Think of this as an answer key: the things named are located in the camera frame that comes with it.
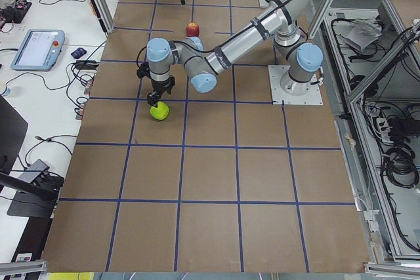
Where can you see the green apple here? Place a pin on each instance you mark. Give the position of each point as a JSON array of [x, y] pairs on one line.
[[160, 111]]

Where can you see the red apple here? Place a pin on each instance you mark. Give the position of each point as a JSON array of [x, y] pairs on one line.
[[192, 29]]

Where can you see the dark blue pouch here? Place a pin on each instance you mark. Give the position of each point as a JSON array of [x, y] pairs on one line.
[[78, 53]]

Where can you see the left teach pendant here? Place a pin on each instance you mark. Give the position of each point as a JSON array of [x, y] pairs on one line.
[[39, 50]]

